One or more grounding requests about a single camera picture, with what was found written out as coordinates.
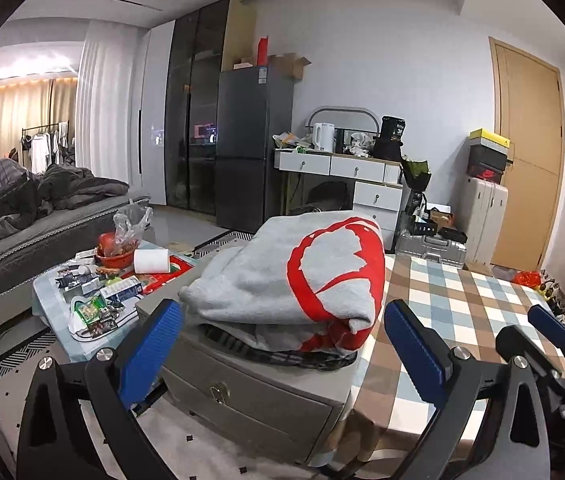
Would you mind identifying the dark grey fridge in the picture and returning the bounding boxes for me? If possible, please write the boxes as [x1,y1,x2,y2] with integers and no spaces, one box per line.
[214,65,296,235]

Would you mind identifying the dark glass wardrobe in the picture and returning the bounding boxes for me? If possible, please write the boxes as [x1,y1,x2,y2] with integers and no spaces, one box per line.
[164,0,234,217]

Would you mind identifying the clothes rack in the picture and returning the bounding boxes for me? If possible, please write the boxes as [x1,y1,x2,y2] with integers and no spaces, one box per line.
[21,120,78,174]

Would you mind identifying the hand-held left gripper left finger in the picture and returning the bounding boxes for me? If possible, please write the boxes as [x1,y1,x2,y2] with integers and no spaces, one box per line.
[16,299,184,480]

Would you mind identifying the yellow shoe box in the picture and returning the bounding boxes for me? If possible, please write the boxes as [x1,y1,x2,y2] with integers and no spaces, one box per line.
[469,128,511,149]

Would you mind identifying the grey arched metal frame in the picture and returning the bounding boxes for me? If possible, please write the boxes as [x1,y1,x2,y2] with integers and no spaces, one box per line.
[305,106,381,154]

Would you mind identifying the orange plastic bag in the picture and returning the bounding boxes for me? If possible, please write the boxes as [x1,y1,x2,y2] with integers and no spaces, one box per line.
[511,269,543,287]

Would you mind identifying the wooden door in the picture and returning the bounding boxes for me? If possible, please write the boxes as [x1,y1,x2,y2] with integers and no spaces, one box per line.
[488,36,563,272]

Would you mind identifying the red bowl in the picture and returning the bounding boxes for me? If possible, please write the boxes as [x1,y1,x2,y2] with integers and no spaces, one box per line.
[94,247,138,269]

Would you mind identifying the clear plastic bag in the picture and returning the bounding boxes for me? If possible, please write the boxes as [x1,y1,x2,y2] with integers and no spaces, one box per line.
[112,204,154,256]

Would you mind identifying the white locker cabinet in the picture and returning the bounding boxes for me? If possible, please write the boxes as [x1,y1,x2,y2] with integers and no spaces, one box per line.
[464,176,511,267]

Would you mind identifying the white desk with drawers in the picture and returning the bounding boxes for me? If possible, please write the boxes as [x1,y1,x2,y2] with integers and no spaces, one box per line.
[273,148,406,254]

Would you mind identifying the toilet paper roll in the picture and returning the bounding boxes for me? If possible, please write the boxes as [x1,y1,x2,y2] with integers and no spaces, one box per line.
[133,248,171,275]

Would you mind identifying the black paper bag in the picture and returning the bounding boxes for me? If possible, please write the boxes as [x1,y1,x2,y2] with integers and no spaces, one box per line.
[371,115,408,164]

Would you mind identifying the grey hoodie with red print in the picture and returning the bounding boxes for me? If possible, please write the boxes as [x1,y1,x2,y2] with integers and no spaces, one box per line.
[178,210,387,357]

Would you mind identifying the checked tablecloth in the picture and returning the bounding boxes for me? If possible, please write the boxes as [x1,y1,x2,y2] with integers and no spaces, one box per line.
[311,252,565,467]

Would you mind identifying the white electric kettle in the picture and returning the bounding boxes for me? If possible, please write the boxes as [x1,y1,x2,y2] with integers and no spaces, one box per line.
[311,122,337,154]

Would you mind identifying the red tray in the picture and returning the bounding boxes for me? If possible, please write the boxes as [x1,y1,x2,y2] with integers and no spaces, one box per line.
[142,254,194,295]

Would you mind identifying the dark grey blanket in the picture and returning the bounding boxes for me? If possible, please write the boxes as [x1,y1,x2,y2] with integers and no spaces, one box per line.
[0,158,131,241]

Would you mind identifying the dark plaid garment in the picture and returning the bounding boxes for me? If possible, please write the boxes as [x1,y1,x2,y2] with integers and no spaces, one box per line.
[196,324,359,374]

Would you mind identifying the white curtain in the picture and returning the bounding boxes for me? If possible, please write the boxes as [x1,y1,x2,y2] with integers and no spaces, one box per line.
[74,19,151,197]

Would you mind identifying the pile of snack packets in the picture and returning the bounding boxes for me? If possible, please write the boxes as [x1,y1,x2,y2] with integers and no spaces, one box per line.
[54,259,144,342]

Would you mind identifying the beige curtain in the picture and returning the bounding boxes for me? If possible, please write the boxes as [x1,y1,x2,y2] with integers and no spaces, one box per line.
[0,77,78,181]

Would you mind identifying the grey sofa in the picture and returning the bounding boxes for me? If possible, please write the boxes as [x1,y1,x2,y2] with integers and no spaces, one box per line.
[0,192,154,322]

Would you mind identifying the coffee table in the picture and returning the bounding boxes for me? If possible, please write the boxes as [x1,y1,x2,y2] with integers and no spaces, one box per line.
[32,237,199,362]

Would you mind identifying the silver suitcase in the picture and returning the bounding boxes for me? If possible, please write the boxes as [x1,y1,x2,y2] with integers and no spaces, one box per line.
[394,232,469,267]

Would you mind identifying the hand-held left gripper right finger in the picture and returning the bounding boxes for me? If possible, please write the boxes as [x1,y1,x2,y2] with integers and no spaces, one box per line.
[383,299,550,480]

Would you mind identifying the green bag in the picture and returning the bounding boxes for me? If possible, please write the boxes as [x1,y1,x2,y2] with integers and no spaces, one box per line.
[401,157,433,191]

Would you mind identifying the grey storage cabinet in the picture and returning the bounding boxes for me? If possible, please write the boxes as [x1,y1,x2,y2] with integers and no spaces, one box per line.
[135,280,364,467]

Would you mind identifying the open cardboard box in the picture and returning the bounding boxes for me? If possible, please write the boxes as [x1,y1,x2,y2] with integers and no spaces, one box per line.
[267,53,312,81]

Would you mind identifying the flat cardboard sheet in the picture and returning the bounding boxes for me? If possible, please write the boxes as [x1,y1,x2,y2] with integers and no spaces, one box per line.
[222,0,258,72]

